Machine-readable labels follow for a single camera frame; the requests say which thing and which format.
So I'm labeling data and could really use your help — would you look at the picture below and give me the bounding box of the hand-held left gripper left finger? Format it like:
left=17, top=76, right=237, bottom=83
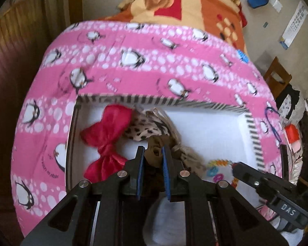
left=21, top=146, right=146, bottom=246

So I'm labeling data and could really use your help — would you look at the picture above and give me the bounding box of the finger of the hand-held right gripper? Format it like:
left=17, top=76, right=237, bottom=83
left=232, top=161, right=298, bottom=207

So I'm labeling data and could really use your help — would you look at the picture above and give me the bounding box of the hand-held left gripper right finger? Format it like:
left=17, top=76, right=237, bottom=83
left=161, top=146, right=291, bottom=246

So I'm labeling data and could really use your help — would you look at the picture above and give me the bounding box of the brown hair scrunchie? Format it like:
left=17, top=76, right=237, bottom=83
left=143, top=134, right=180, bottom=194

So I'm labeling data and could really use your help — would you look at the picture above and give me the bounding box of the colourful flower bead necklace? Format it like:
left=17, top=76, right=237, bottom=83
left=207, top=158, right=241, bottom=189

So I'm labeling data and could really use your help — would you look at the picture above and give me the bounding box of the striped cardboard box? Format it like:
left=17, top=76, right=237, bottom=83
left=65, top=94, right=263, bottom=246

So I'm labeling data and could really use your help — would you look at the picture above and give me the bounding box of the beige lace hair bow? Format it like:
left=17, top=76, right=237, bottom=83
left=143, top=108, right=209, bottom=178

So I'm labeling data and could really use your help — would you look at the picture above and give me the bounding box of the leopard print hair bow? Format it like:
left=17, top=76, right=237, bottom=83
left=123, top=112, right=170, bottom=142

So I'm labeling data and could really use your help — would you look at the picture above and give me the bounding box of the red satin hair bow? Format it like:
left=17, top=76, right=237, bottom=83
left=79, top=104, right=134, bottom=183

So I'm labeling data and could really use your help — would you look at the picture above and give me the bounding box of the red box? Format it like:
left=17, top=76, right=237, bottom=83
left=284, top=124, right=300, bottom=142

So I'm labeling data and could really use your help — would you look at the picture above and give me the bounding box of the black garment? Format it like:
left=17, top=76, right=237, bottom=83
left=274, top=83, right=301, bottom=120

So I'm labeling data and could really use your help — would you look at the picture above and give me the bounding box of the wooden chair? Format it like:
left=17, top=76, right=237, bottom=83
left=263, top=56, right=293, bottom=101

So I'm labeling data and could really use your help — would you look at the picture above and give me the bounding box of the pink penguin print blanket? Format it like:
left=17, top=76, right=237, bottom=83
left=11, top=20, right=304, bottom=239

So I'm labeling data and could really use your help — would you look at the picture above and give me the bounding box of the blue hair scrunchie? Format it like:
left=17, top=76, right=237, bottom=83
left=237, top=49, right=250, bottom=63

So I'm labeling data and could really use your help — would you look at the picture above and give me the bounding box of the wooden door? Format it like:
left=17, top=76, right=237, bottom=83
left=0, top=0, right=75, bottom=236

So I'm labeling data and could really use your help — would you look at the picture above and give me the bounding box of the orange patterned pillow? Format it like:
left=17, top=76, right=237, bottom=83
left=98, top=0, right=248, bottom=57

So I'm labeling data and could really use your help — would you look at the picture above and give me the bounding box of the blue lanyard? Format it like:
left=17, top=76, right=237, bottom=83
left=265, top=105, right=283, bottom=144

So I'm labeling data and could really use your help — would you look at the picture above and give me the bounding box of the wall calendar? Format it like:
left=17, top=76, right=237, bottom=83
left=279, top=1, right=308, bottom=50

